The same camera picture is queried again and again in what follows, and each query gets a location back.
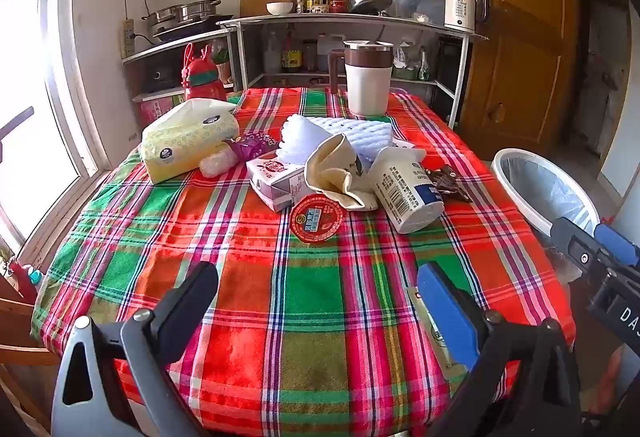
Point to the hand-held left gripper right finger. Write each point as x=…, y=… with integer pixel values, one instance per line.
x=445, y=312

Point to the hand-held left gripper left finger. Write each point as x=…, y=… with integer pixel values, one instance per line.
x=190, y=297

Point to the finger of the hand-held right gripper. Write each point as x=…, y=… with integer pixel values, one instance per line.
x=575, y=244
x=617, y=244

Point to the white trash bin with liner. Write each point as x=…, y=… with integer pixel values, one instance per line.
x=515, y=197

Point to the white yogurt cup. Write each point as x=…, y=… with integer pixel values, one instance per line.
x=405, y=197

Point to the dark brown wrapper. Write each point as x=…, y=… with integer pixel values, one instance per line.
x=447, y=182

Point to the clear plastic bag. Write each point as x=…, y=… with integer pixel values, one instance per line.
x=217, y=164

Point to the strawberry milk carton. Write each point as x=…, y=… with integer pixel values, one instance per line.
x=275, y=184

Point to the red round foil lid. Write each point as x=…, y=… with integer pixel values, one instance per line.
x=317, y=217

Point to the purple snack wrapper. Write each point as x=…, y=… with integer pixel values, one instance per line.
x=250, y=147

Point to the small white patterned sachet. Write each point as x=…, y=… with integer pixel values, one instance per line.
x=402, y=144

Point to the cream paper bag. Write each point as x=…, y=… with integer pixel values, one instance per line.
x=330, y=167

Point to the small white foam fruit net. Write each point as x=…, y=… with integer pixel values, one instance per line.
x=300, y=137

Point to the large white foam fruit net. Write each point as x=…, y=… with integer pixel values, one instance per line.
x=360, y=134

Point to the yellow tissue pack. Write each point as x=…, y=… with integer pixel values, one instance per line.
x=185, y=142

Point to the wooden chair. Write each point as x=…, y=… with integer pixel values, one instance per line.
x=20, y=332

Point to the pink printed box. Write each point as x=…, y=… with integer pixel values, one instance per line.
x=162, y=109

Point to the wooden door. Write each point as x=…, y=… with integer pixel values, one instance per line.
x=520, y=42

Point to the red water bottle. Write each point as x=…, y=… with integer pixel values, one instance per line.
x=205, y=84

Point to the black rectangular appliance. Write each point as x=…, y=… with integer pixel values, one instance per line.
x=451, y=64

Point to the black round cooker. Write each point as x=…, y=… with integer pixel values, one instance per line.
x=161, y=78

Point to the brown and white mug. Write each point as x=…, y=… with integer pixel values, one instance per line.
x=367, y=87

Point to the bundle of plastic bags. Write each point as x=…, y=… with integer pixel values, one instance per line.
x=410, y=64

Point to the narrow white metal shelf rack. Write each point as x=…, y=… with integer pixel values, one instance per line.
x=175, y=44

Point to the white plastic jug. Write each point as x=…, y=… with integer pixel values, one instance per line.
x=271, y=54

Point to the window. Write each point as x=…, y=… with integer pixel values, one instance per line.
x=30, y=92

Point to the soy sauce bottle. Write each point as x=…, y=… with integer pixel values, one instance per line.
x=291, y=57

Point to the white electric kettle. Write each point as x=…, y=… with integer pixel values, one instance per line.
x=460, y=9

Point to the yellowed power strip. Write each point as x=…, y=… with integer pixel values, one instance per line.
x=128, y=39

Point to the black induction cooker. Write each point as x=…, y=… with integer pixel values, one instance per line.
x=190, y=29

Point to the white jerry can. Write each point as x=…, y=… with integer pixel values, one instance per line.
x=327, y=52

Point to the clear plastic storage box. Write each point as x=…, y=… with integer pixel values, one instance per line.
x=417, y=7

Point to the stainless steamer pot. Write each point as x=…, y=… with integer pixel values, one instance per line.
x=182, y=12

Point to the white bowl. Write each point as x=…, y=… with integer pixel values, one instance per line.
x=279, y=8

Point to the wide white metal shelf rack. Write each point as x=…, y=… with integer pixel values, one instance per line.
x=350, y=20

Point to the red lidded jar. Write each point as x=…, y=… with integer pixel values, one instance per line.
x=338, y=3

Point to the doorway with wooden frame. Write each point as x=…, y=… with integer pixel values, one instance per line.
x=602, y=67

